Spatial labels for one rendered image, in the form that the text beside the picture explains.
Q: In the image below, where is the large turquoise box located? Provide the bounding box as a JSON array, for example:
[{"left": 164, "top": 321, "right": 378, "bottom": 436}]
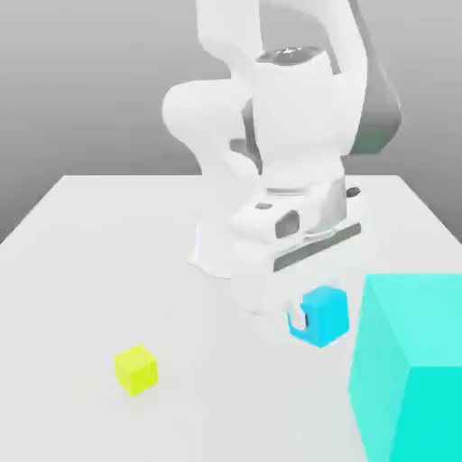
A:
[{"left": 346, "top": 273, "right": 462, "bottom": 462}]

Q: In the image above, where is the small yellow cube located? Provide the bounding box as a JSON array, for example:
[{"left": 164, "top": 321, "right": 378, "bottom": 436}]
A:
[{"left": 114, "top": 343, "right": 160, "bottom": 398}]

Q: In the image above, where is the small blue cube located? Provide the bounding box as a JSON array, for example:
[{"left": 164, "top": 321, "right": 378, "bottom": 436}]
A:
[{"left": 287, "top": 284, "right": 350, "bottom": 349}]

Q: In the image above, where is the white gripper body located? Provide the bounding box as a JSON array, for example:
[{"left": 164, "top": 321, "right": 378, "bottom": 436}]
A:
[{"left": 229, "top": 221, "right": 378, "bottom": 316}]

